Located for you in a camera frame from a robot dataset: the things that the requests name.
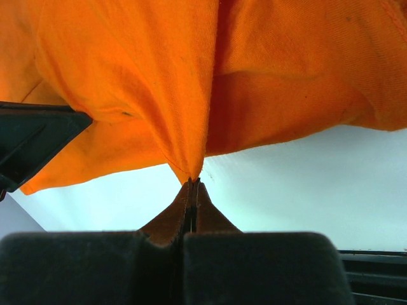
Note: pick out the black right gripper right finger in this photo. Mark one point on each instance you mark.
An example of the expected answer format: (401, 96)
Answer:
(258, 268)

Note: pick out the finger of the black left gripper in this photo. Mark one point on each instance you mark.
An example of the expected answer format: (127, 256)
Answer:
(31, 135)

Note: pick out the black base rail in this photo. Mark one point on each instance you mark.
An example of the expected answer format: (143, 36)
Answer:
(376, 277)

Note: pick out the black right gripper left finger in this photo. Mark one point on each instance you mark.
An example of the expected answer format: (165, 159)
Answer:
(105, 267)

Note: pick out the orange t shirt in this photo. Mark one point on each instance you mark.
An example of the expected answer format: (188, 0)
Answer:
(177, 81)

